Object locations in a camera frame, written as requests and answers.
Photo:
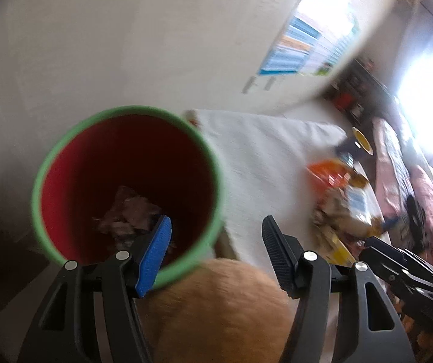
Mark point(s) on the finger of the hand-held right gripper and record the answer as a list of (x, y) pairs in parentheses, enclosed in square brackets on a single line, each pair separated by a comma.
[(385, 255)]

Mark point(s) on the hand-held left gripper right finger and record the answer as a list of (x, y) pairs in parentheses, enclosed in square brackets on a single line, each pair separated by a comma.
[(279, 261)]

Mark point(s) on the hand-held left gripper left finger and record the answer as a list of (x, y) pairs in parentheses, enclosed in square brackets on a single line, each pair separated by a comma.
[(156, 257)]

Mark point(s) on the paper ball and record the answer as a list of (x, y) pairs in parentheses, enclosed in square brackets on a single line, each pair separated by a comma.
[(129, 211)]

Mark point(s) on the white and blue milk carton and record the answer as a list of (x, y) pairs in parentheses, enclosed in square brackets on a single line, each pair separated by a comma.
[(356, 202)]

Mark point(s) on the red bin with green rim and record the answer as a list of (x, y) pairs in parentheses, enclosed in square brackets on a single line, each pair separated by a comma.
[(87, 151)]

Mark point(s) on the pink quilt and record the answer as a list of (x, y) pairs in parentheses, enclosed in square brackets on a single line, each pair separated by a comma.
[(428, 204)]

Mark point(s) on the tan fuzzy cushion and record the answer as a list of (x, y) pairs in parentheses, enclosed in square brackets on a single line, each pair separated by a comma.
[(209, 310)]

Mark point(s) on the orange snack bag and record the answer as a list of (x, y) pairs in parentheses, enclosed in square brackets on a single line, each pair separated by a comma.
[(328, 176)]

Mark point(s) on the navy mug with yellow inside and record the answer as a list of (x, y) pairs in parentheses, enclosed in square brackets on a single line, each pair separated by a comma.
[(360, 140)]

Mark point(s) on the dark shelf unit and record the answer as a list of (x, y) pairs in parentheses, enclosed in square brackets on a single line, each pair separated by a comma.
[(356, 87)]

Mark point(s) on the blue wall poster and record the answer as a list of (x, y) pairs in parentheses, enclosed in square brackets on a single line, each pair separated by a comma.
[(288, 49)]

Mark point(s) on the white chart wall poster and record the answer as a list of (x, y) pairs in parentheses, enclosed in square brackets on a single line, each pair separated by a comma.
[(332, 45)]

